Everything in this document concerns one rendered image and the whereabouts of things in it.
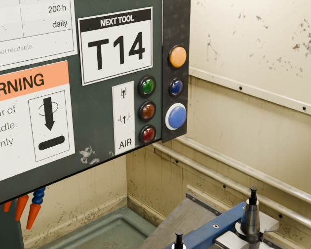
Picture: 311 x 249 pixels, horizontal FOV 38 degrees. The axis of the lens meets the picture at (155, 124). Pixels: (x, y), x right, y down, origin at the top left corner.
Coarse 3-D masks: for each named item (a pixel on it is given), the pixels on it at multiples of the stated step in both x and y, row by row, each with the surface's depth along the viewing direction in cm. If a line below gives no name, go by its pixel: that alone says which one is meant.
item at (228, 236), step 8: (224, 232) 100; (232, 232) 100; (216, 240) 98; (224, 240) 98; (232, 240) 98; (240, 240) 98; (224, 248) 96; (232, 248) 95; (240, 248) 95; (248, 248) 96
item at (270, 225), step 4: (260, 212) 107; (260, 216) 105; (264, 216) 105; (268, 216) 105; (260, 220) 104; (264, 220) 104; (268, 220) 104; (272, 220) 104; (276, 220) 104; (264, 224) 103; (268, 224) 103; (272, 224) 103; (276, 224) 103; (268, 228) 101; (272, 228) 101; (276, 228) 102
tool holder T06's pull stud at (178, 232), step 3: (177, 231) 83; (180, 231) 83; (177, 234) 82; (180, 234) 82; (177, 237) 83; (180, 237) 82; (177, 240) 83; (180, 240) 83; (174, 243) 83; (177, 243) 83; (180, 243) 83; (183, 243) 83; (174, 246) 84; (177, 246) 83; (180, 246) 83; (183, 246) 84
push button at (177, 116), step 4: (176, 108) 58; (180, 108) 58; (184, 108) 59; (172, 112) 58; (176, 112) 58; (180, 112) 58; (184, 112) 59; (172, 116) 58; (176, 116) 58; (180, 116) 59; (184, 116) 59; (168, 120) 58; (172, 120) 58; (176, 120) 58; (180, 120) 59; (184, 120) 60; (172, 124) 58; (176, 124) 59; (180, 124) 59
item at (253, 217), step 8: (248, 200) 98; (248, 208) 97; (256, 208) 97; (248, 216) 97; (256, 216) 97; (240, 224) 100; (248, 224) 98; (256, 224) 98; (248, 232) 98; (256, 232) 98
